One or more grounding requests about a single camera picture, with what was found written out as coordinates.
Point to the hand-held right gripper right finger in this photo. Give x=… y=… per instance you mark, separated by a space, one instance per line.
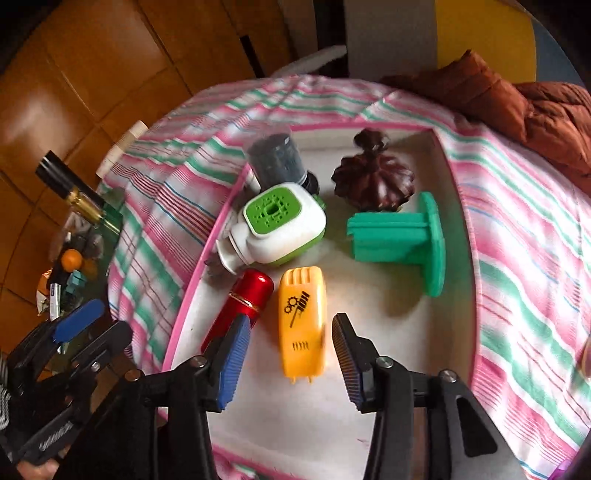
x=348 y=364

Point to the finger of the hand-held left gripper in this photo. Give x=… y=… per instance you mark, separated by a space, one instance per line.
x=106 y=337
x=78 y=318

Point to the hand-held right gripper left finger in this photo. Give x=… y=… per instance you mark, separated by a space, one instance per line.
x=231 y=364

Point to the pink cardboard tray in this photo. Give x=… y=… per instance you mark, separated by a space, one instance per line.
x=378 y=350

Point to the orange-yellow plastic toy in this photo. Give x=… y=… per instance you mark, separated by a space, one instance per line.
x=302 y=323

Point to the red metal tube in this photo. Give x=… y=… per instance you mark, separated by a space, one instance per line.
x=240 y=300

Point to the green plastic spool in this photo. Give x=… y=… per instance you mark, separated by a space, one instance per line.
x=392 y=240

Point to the white and green plug-in device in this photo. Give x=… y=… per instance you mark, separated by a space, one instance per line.
x=281 y=230

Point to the brown pumpkin-shaped lid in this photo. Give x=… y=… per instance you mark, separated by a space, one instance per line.
x=374 y=180

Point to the grey jar with dark contents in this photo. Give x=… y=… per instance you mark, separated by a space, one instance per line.
x=277 y=157

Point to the person's left hand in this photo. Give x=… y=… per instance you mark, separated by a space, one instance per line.
x=39 y=470

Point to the teal small box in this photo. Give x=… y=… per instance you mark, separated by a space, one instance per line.
x=76 y=282

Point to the orange ball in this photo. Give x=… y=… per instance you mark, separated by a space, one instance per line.
x=72 y=259

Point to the glass side table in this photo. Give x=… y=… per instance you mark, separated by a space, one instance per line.
x=108 y=240

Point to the dark bottle with gold band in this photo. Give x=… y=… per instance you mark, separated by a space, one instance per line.
x=69 y=184

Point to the striped bed sheet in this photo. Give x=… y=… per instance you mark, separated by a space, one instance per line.
x=521 y=258

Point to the wooden wardrobe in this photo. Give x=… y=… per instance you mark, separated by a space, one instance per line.
x=92 y=69

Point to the brown pillow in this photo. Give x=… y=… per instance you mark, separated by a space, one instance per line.
x=471 y=92

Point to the grey yellow blue headboard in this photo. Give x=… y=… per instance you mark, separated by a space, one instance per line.
x=480 y=32

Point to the white bed frame posts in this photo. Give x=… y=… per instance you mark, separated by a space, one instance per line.
x=122 y=147

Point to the white bed rail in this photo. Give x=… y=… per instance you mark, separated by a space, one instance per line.
x=309 y=60

